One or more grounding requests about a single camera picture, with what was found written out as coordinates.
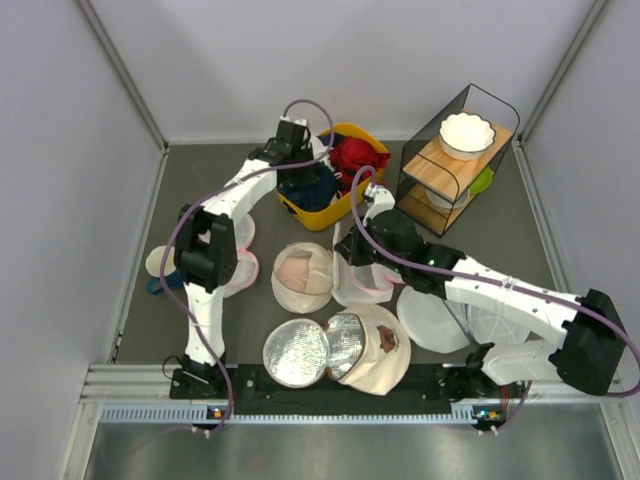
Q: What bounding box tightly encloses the white bra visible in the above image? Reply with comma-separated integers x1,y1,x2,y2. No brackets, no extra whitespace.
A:
310,135,332,169

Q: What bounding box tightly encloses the white scalloped bowl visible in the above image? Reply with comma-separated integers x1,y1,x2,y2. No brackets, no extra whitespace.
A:
438,112,497,161

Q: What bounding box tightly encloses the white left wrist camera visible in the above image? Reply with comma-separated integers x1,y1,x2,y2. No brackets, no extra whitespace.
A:
280,115,309,128

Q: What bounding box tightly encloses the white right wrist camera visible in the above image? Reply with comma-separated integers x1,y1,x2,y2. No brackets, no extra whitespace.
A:
363,183,395,225

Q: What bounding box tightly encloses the black bra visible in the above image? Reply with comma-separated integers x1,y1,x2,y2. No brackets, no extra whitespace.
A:
285,193,334,212

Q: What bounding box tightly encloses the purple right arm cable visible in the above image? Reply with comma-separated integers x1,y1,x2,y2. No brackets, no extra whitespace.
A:
350,165,640,434

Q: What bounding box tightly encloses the grey trimmed white mesh bag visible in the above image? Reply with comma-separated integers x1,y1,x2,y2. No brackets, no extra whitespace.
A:
396,286,530,354

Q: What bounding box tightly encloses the beige mesh bag with glasses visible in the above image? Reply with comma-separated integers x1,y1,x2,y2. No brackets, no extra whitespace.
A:
270,228,334,316

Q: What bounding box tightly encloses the yellow plastic basket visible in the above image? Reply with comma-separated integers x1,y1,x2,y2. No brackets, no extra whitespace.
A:
276,123,391,231

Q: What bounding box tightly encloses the pink trimmed bag centre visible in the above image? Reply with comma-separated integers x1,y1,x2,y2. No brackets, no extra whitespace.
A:
331,253,395,307

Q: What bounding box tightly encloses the green plastic bowl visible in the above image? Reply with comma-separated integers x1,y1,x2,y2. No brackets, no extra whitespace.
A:
469,166,494,195

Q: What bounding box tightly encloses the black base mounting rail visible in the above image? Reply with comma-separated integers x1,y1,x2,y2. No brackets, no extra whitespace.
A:
169,360,524,416

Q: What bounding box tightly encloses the red bra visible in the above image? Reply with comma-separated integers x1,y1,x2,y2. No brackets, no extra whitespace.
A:
329,137,391,192

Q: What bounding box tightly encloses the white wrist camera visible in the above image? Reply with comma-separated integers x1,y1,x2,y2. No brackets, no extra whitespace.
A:
280,115,309,128
363,183,395,225

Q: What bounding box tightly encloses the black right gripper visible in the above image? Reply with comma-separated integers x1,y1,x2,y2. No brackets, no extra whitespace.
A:
335,214,407,274

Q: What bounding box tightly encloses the beige foil lined bear bag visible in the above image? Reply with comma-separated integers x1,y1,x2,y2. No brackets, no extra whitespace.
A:
262,303,411,396

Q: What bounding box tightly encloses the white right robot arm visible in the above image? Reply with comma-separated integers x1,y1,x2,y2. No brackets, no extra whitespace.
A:
334,209,627,396

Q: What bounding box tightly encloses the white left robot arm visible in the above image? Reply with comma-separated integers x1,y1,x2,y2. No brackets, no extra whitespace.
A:
174,117,313,397

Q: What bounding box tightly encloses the pink trimmed bag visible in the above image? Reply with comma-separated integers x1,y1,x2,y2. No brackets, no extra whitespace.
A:
331,253,395,307
224,214,259,298

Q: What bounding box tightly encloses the dark blue bra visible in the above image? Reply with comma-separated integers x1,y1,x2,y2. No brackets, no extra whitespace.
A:
279,164,338,197

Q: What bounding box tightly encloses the black wire shelf rack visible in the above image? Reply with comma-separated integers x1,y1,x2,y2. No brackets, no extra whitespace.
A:
396,83,520,237

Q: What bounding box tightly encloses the pale pink bra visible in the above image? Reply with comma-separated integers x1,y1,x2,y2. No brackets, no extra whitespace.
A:
271,255,310,293

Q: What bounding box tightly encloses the pink trimmed bag left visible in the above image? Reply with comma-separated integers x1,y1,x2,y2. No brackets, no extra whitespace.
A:
224,214,259,298

